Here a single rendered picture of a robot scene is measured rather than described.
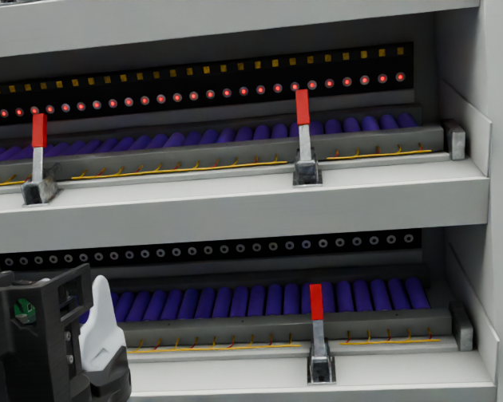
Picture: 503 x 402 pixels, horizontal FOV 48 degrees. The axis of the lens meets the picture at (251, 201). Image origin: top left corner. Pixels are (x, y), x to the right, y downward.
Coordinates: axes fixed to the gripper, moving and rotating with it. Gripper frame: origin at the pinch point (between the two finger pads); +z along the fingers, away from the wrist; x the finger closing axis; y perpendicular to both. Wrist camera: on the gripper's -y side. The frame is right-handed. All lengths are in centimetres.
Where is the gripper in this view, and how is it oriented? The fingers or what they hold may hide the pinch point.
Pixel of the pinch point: (100, 344)
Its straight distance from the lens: 41.3
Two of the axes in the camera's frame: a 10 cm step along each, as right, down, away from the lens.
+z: 1.1, -0.9, 9.9
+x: -9.9, 0.7, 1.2
